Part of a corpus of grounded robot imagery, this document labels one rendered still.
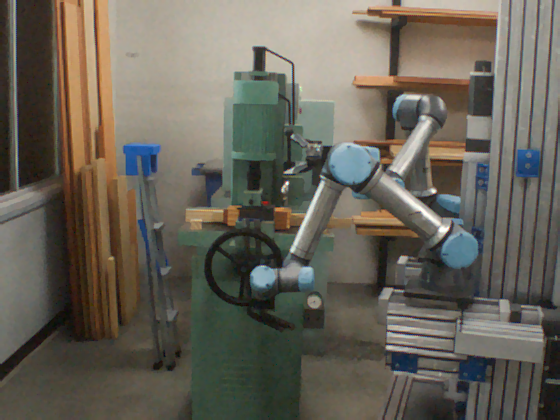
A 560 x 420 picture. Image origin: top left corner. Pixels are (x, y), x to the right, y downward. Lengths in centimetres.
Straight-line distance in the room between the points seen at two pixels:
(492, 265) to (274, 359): 93
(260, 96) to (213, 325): 91
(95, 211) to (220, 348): 144
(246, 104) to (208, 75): 244
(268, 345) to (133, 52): 303
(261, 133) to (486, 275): 99
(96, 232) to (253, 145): 152
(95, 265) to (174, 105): 166
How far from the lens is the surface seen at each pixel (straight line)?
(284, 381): 266
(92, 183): 375
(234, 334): 259
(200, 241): 251
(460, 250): 198
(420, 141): 241
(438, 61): 499
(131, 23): 509
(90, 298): 388
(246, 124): 251
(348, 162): 187
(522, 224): 230
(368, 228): 454
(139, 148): 328
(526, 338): 208
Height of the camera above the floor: 141
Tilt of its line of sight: 9 degrees down
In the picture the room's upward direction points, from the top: 2 degrees clockwise
